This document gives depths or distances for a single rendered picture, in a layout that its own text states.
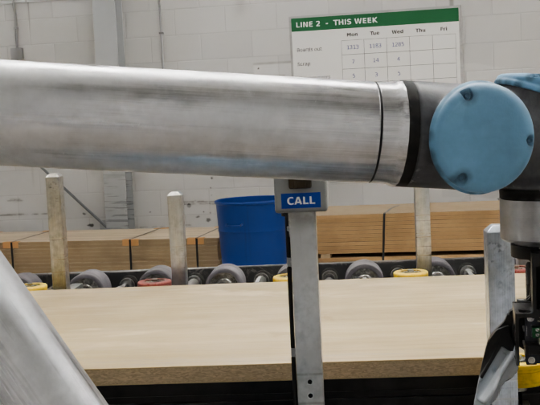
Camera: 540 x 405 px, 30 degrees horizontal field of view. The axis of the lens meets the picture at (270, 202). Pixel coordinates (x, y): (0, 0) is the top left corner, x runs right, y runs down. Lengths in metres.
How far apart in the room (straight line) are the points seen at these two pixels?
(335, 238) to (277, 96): 6.59
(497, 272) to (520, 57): 7.27
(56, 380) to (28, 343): 0.04
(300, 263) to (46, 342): 0.48
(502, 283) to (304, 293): 0.26
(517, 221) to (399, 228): 6.33
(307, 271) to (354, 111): 0.57
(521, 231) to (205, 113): 0.37
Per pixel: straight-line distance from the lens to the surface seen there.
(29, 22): 9.42
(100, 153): 0.81
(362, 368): 1.57
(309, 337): 1.37
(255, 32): 8.78
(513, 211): 1.02
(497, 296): 1.38
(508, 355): 1.07
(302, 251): 1.35
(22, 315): 0.97
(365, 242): 7.37
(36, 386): 0.96
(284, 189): 1.33
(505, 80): 1.01
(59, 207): 2.54
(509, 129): 0.83
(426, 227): 2.45
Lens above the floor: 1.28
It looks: 5 degrees down
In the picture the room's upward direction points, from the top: 3 degrees counter-clockwise
